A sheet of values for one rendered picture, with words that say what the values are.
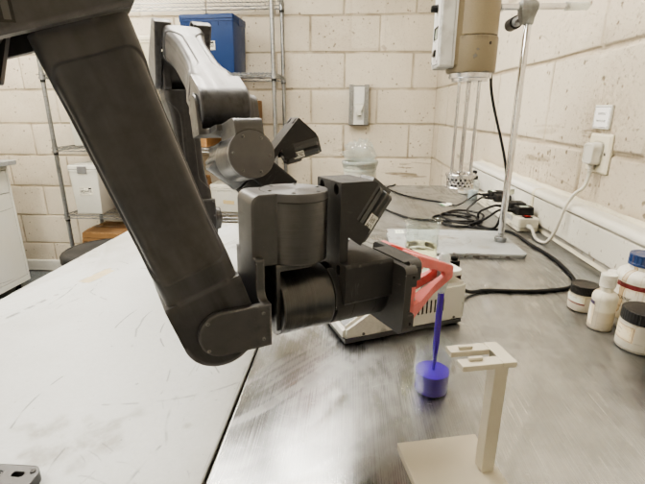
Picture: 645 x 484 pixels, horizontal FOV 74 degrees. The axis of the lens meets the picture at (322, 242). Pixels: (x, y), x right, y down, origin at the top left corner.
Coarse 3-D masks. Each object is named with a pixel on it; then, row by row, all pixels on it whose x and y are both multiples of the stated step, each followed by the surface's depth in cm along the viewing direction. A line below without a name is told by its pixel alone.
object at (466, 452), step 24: (480, 360) 34; (504, 360) 34; (504, 384) 35; (480, 432) 38; (408, 456) 40; (432, 456) 40; (456, 456) 40; (480, 456) 38; (432, 480) 37; (456, 480) 37; (480, 480) 37; (504, 480) 37
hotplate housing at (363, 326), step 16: (448, 288) 63; (464, 288) 64; (432, 304) 63; (448, 304) 64; (352, 320) 59; (368, 320) 59; (416, 320) 62; (432, 320) 63; (448, 320) 65; (352, 336) 59; (368, 336) 60
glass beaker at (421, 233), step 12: (408, 216) 65; (420, 216) 65; (408, 228) 62; (420, 228) 61; (432, 228) 61; (408, 240) 63; (420, 240) 61; (432, 240) 62; (420, 252) 62; (432, 252) 62
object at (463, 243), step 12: (396, 240) 104; (444, 240) 104; (456, 240) 104; (468, 240) 104; (480, 240) 104; (492, 240) 105; (456, 252) 96; (468, 252) 96; (480, 252) 96; (492, 252) 96; (504, 252) 96; (516, 252) 96
